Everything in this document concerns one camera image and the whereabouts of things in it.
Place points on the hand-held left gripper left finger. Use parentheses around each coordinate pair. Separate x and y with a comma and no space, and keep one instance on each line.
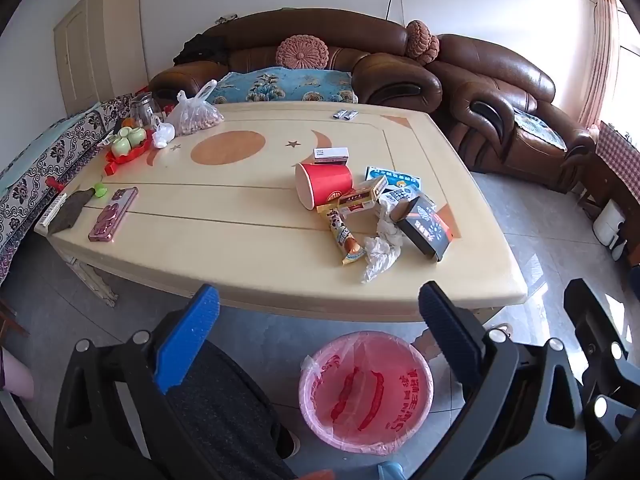
(187,340)

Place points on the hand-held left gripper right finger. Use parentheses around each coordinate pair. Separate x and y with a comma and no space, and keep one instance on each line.
(450,340)

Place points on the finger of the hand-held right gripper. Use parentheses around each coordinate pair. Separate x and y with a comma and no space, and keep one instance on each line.
(595,320)

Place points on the pink trash bin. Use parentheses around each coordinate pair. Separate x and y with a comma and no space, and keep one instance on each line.
(367,395)

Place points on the white milk carton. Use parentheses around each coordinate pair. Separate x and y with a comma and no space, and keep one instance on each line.
(402,196)

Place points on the gold cigarette box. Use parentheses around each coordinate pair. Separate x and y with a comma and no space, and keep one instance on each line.
(360,197)

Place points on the white appliance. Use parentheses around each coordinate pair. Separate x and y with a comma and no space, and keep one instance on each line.
(607,222)

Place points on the crumpled white tissue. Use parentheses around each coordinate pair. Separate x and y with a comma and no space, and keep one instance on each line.
(380,252)

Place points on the black cardboard box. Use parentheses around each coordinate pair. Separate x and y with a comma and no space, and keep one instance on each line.
(425,230)

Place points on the pink phone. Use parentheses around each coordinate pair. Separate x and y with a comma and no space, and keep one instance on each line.
(112,215)

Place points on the yellow snack wrapper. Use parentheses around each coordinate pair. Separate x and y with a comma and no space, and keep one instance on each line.
(345,237)

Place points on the checkered cloth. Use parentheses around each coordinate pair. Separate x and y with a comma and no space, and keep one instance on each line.
(620,152)

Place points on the green plastic clip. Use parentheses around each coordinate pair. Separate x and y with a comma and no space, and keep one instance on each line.
(100,191)

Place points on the blue medicine box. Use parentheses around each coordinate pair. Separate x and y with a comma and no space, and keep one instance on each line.
(395,176)

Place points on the dark cloth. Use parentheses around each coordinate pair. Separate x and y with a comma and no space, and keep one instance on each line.
(70,210)

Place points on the armchair seat cover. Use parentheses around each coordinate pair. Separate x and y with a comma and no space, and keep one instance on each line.
(540,130)

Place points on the red paper cup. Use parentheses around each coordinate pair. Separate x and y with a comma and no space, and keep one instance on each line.
(322,182)

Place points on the red tray with green cups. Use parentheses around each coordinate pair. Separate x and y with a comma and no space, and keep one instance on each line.
(127,145)

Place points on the small white plastic bag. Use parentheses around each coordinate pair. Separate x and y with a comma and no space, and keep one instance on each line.
(163,134)

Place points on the small white box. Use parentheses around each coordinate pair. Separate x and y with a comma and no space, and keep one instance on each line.
(330,155)

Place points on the plastic bag of nuts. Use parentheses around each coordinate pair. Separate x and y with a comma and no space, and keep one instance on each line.
(195,115)

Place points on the glass jar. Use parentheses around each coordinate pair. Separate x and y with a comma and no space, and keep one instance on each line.
(144,109)

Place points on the patterned floral sofa cover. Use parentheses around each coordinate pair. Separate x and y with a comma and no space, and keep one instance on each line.
(35,160)

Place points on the brown leather armchair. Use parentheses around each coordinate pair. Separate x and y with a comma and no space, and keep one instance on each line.
(495,85)

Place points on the pink curtain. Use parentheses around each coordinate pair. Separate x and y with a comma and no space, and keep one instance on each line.
(600,55)

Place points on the blue floral sofa cover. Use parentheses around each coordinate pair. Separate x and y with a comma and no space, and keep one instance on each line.
(280,85)

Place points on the dark clothing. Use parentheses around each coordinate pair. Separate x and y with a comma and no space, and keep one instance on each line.
(202,50)

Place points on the pink round cushion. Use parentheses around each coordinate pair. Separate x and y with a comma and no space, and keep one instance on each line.
(302,52)
(422,40)

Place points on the cream cabinet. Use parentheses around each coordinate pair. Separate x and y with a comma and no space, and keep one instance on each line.
(95,45)

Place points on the brown leather sofa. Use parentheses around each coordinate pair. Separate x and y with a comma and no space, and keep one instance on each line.
(310,30)

